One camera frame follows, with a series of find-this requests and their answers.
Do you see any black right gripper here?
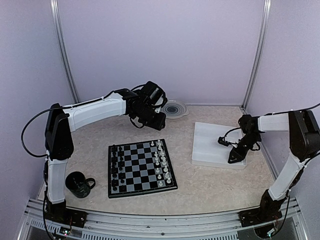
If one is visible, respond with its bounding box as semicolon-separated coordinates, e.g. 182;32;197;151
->
228;132;261;164

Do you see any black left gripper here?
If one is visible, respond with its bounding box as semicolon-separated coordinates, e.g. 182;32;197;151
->
134;104;167;131

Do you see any white plastic tray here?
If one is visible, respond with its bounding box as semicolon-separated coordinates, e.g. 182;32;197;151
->
191;122;247;170

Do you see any white chess bishop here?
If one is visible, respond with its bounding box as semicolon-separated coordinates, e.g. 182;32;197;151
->
160;151;166;161

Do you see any black and grey chessboard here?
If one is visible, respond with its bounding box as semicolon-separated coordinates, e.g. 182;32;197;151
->
107;138;178;199

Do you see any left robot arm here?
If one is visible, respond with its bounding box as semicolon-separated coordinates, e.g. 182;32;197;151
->
44;81;168;223

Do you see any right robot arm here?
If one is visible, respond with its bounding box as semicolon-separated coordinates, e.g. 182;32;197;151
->
227;108;320;222

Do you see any grey swirl ceramic plate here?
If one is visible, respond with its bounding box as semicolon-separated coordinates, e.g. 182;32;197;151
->
160;100;189;120

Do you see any black mug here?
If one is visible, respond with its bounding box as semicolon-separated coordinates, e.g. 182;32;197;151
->
65;171;96;199

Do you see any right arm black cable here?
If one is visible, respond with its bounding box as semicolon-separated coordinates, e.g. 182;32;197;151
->
223;126;243;141

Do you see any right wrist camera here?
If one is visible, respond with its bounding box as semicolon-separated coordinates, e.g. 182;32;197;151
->
217;136;238;147

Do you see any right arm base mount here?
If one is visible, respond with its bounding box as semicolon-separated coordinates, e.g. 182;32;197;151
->
238;207;283;228

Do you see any right aluminium frame post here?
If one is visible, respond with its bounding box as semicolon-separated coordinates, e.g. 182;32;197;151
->
241;0;272;112

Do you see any aluminium frame post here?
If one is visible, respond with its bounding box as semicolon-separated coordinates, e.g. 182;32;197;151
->
241;0;272;112
50;0;80;104

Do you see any aluminium front rail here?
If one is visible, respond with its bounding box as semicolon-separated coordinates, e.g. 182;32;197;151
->
17;202;308;240

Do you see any left aluminium frame post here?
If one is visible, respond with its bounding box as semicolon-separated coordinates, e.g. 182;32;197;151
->
50;0;80;104

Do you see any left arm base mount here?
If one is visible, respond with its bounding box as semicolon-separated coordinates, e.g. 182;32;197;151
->
44;205;88;228

